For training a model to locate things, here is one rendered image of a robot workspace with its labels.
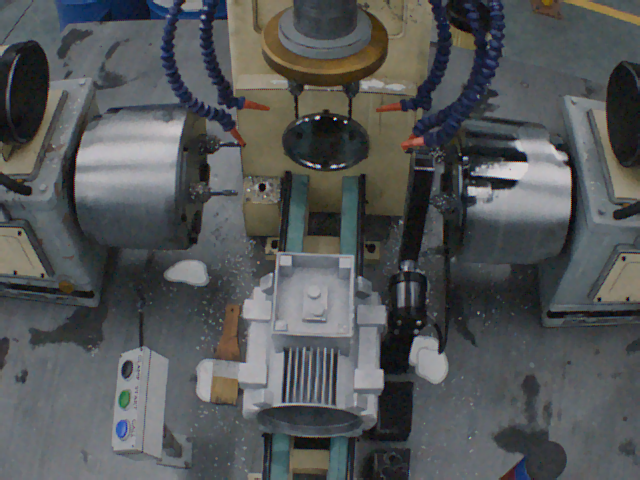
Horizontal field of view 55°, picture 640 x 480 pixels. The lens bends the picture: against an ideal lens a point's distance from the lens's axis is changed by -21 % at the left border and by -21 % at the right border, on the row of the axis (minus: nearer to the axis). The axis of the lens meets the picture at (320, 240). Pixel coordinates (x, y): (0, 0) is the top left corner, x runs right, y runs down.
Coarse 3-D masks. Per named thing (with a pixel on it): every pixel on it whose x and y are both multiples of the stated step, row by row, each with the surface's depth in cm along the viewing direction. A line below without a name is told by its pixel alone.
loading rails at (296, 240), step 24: (288, 192) 133; (360, 192) 133; (288, 216) 131; (360, 216) 130; (288, 240) 129; (312, 240) 137; (336, 240) 137; (360, 240) 127; (360, 264) 125; (264, 432) 108; (264, 456) 106; (288, 456) 107; (312, 456) 114; (336, 456) 107
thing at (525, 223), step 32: (480, 128) 111; (512, 128) 112; (544, 128) 113; (448, 160) 120; (480, 160) 108; (512, 160) 108; (544, 160) 108; (448, 192) 115; (480, 192) 107; (512, 192) 107; (544, 192) 107; (448, 224) 121; (480, 224) 109; (512, 224) 109; (544, 224) 108; (480, 256) 114; (512, 256) 114; (544, 256) 113
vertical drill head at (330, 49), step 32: (320, 0) 87; (352, 0) 89; (288, 32) 95; (320, 32) 92; (352, 32) 95; (384, 32) 98; (288, 64) 94; (320, 64) 94; (352, 64) 94; (352, 96) 102
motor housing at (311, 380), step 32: (256, 288) 108; (256, 352) 101; (288, 352) 99; (320, 352) 98; (352, 352) 100; (288, 384) 94; (320, 384) 96; (352, 384) 98; (256, 416) 100; (288, 416) 108; (320, 416) 109; (352, 416) 105
